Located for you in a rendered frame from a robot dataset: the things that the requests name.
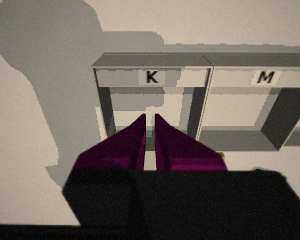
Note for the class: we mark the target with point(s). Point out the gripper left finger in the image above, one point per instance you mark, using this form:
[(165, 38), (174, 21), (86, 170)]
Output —
[(119, 150)]

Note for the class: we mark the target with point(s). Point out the grey three-compartment tray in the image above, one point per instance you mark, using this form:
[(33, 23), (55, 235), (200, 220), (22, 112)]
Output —
[(253, 104)]

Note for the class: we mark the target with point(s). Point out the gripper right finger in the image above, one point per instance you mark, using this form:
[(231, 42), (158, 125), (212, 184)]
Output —
[(182, 152)]

